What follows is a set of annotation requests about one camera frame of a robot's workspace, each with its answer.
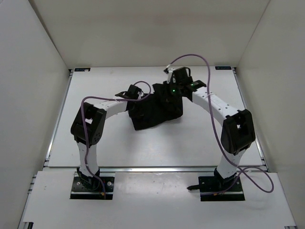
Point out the blue table label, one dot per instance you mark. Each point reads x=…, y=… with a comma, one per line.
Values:
x=82, y=69
x=223, y=67

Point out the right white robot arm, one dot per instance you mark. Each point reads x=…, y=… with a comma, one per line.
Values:
x=237, y=125

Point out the right blue table label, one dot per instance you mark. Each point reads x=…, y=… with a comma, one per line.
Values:
x=223, y=67

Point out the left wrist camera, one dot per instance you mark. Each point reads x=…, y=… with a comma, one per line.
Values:
x=134, y=92

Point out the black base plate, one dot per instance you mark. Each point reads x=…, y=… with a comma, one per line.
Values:
x=79, y=191
x=211, y=191

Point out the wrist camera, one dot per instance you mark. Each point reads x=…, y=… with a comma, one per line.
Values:
x=182, y=75
x=134, y=92

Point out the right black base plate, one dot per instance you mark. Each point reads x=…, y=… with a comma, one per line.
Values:
x=211, y=191

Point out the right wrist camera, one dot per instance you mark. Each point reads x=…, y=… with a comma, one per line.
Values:
x=182, y=75

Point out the left blue table label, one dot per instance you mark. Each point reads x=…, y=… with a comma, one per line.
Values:
x=82, y=69

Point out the aluminium table rail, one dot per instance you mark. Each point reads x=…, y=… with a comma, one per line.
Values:
x=53, y=136

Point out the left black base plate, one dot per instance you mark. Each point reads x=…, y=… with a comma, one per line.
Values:
x=79, y=191

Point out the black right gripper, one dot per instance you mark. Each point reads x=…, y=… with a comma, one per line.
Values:
x=171, y=84

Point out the black pleated skirt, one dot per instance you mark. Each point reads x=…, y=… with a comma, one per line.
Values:
x=157, y=108

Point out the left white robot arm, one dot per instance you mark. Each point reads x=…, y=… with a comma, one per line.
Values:
x=87, y=129

